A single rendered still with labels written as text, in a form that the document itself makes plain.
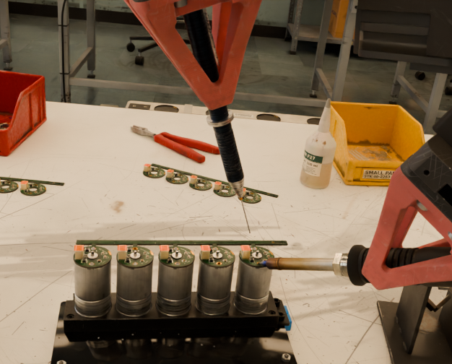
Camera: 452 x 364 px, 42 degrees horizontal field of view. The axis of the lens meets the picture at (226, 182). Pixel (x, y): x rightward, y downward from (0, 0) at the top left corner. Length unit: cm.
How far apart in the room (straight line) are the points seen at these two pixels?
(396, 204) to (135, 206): 34
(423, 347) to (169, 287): 19
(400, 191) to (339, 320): 19
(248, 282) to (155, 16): 20
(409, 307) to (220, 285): 14
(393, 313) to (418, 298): 5
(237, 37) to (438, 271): 16
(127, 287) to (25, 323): 9
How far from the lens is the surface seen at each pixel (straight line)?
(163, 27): 29
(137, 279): 40
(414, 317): 45
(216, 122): 34
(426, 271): 33
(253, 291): 42
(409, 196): 30
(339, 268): 37
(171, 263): 40
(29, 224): 57
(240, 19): 31
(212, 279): 41
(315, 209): 62
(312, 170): 65
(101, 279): 40
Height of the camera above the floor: 104
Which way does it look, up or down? 26 degrees down
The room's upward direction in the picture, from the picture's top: 6 degrees clockwise
